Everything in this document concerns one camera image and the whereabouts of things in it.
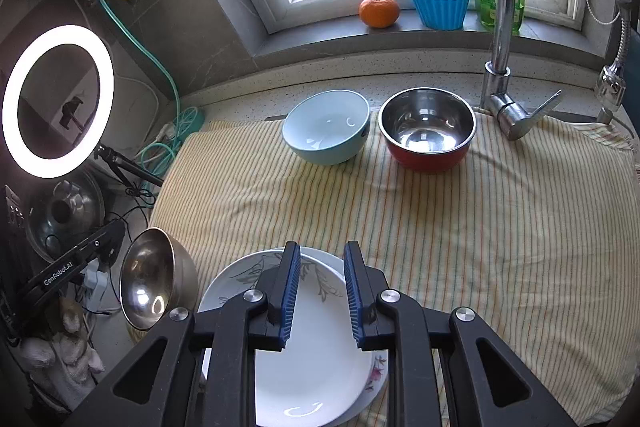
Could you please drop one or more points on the dark blue board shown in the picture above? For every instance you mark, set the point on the dark blue board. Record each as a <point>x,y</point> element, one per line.
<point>635,72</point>

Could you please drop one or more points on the black tripod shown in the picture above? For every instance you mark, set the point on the black tripod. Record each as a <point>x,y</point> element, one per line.
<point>130,167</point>

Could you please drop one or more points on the yellow striped cloth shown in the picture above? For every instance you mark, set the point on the yellow striped cloth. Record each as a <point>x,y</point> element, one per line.
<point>450,232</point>

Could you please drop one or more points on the red steel bowl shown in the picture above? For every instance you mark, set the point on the red steel bowl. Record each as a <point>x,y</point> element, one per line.
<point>425,122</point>

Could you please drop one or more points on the person's left hand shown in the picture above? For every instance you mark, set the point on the person's left hand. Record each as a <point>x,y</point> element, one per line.
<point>60,347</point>

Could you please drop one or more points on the white charger adapter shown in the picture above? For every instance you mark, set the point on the white charger adapter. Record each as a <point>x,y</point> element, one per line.
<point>95,279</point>

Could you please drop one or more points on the blue fluted cup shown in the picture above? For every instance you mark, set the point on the blue fluted cup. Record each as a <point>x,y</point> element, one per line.
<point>440,7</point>

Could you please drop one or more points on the light blue bowl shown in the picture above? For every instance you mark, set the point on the light blue bowl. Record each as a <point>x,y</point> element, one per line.
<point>325,127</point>

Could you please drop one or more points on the large floral plate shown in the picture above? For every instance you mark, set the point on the large floral plate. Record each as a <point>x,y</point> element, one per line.
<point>378,377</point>

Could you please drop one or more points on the tangerine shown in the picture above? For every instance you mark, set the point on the tangerine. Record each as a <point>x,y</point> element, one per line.
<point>379,12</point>

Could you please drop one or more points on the chrome faucet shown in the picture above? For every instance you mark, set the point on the chrome faucet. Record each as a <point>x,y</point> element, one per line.
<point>500,57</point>

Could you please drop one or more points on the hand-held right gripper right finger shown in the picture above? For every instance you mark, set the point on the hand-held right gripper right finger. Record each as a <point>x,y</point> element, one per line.
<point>353,292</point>

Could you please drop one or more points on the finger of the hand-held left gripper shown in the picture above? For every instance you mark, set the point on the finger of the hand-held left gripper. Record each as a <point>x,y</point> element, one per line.
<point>107,239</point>

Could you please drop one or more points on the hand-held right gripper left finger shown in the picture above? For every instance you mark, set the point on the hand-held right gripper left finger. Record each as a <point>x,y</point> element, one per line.
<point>291,292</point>

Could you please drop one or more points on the white plate with leaf print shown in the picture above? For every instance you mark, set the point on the white plate with leaf print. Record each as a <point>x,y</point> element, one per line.
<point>320,377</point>

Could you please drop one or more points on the plain steel bowl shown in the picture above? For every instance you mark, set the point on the plain steel bowl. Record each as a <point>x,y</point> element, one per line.
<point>150,277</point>

